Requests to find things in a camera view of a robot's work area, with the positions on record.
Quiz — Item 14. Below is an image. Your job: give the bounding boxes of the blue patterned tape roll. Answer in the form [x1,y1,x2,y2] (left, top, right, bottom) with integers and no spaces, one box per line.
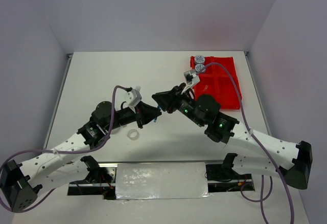
[194,64,206,73]
[194,55,205,65]

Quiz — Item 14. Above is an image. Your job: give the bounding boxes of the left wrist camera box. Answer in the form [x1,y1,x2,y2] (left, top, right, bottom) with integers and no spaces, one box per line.
[124,88,142,108]

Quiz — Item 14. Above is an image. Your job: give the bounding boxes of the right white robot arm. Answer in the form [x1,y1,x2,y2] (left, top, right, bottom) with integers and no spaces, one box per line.
[152,84,313,190]

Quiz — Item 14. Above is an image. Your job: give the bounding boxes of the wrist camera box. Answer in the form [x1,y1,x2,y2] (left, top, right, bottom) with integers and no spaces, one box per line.
[124,88,142,108]
[183,69,200,92]

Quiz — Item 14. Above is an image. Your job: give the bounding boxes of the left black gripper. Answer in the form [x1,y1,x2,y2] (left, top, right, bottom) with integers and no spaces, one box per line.
[104,99,161,131]

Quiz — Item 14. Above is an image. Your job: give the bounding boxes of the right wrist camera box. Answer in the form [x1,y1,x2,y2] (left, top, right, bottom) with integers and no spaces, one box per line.
[183,69,200,92]

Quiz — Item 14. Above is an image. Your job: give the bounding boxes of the red compartment bin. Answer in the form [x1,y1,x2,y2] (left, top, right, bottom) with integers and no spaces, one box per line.
[190,56,241,110]

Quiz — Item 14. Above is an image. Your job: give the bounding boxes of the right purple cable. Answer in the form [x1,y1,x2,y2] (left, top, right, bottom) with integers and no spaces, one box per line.
[195,62,294,224]

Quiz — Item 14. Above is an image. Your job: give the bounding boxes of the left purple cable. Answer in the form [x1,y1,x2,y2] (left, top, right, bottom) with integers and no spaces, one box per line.
[0,85,131,212]

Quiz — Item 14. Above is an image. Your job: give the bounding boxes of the red pen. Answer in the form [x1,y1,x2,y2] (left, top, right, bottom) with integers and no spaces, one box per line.
[202,85,208,94]

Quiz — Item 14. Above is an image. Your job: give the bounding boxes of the purple cable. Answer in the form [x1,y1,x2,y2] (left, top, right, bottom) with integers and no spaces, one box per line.
[0,85,131,212]
[195,62,294,224]

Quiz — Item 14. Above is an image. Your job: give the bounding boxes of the silver foil panel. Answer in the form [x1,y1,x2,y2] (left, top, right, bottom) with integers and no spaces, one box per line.
[115,162,209,200]

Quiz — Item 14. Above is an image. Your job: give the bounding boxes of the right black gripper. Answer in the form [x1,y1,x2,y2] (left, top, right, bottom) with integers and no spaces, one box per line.
[151,82,204,127]

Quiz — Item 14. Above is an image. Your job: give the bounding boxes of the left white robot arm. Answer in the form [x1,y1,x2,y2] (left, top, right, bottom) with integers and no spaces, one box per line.
[1,101,161,213]

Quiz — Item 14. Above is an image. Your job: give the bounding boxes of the small clear tape roll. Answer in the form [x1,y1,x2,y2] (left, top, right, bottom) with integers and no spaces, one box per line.
[127,129,139,141]

